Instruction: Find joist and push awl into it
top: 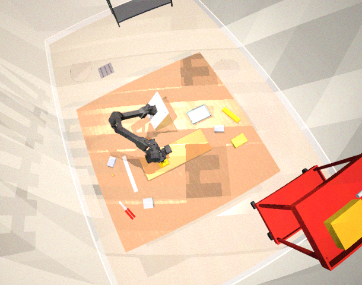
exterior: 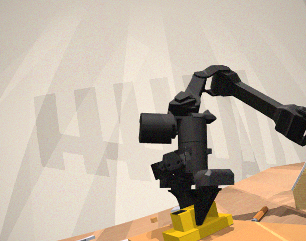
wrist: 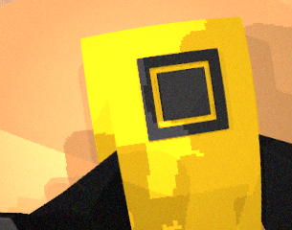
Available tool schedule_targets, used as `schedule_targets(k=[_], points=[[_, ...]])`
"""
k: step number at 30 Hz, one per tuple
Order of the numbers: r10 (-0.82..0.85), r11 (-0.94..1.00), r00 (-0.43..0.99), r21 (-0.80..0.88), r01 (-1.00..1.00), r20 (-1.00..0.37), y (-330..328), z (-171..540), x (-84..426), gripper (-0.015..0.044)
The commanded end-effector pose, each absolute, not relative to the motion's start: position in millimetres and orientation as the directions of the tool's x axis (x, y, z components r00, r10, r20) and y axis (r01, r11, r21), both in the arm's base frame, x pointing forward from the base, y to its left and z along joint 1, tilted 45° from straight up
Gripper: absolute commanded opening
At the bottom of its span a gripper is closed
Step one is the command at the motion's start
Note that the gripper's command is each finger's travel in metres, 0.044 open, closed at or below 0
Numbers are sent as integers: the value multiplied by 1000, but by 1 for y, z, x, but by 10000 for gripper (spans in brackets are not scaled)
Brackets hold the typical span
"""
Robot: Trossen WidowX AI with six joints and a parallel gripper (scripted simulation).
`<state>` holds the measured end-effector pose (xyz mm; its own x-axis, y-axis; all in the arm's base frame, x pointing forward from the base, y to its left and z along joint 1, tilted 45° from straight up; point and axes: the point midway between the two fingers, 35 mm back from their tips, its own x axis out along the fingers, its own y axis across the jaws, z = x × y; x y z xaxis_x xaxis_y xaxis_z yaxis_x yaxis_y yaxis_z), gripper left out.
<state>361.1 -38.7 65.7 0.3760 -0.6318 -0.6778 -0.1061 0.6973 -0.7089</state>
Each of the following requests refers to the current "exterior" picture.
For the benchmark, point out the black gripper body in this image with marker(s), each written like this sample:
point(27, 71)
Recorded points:
point(201, 177)

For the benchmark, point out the brown wooden-handled awl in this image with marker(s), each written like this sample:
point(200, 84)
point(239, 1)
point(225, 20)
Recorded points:
point(260, 214)

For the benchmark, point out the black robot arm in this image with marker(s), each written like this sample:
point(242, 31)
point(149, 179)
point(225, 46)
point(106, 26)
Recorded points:
point(183, 117)

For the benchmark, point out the yellow stud finder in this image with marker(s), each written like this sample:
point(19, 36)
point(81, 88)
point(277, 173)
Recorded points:
point(185, 228)

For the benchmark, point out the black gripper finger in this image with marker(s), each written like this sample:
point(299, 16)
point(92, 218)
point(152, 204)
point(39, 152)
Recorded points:
point(203, 200)
point(184, 198)

